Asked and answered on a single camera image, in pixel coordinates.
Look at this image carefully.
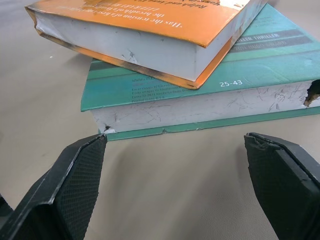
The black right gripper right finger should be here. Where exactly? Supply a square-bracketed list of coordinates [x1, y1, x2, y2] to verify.
[243, 132, 320, 240]

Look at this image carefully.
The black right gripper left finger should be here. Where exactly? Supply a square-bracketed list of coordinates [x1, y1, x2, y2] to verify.
[0, 133, 108, 240]

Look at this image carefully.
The teal paperback book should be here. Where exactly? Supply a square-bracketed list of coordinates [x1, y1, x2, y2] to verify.
[80, 3, 320, 142]

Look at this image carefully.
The orange paperback book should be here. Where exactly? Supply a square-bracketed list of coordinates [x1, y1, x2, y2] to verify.
[24, 0, 270, 90]

